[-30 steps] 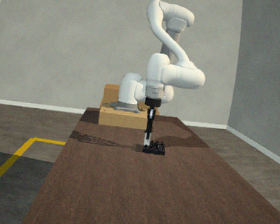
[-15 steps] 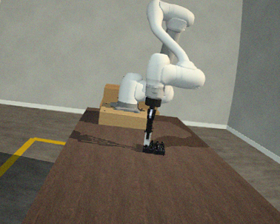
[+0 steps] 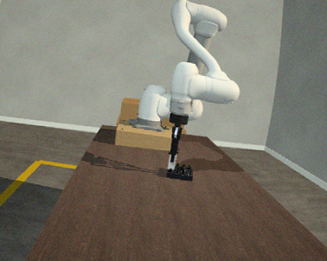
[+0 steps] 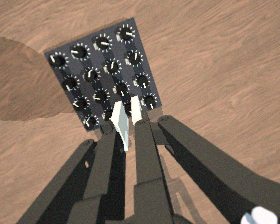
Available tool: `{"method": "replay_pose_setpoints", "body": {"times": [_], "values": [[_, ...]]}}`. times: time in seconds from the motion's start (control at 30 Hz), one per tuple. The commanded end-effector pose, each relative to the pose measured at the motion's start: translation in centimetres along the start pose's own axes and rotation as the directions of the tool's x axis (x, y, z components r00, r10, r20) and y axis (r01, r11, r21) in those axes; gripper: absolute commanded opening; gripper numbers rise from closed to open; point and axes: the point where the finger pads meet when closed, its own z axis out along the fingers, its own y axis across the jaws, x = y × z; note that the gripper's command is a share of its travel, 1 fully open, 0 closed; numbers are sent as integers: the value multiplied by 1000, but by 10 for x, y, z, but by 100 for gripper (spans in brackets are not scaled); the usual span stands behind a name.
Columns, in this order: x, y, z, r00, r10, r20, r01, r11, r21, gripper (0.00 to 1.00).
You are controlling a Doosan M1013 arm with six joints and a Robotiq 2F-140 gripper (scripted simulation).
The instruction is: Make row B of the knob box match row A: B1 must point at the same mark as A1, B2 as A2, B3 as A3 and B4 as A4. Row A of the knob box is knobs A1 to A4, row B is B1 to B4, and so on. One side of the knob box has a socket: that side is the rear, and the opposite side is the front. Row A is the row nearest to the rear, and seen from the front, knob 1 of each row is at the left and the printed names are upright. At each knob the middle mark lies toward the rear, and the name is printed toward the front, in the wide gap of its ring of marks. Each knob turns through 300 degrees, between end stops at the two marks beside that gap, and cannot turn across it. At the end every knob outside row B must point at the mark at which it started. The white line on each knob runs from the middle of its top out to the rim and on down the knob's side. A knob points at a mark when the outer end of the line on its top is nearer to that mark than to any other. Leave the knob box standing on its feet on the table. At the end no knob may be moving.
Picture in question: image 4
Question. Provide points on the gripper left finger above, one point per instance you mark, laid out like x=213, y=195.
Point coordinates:
x=104, y=197

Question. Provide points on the dark grey knob box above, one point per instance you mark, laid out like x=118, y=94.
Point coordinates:
x=118, y=70

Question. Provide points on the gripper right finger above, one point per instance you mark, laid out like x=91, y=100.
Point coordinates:
x=240, y=195

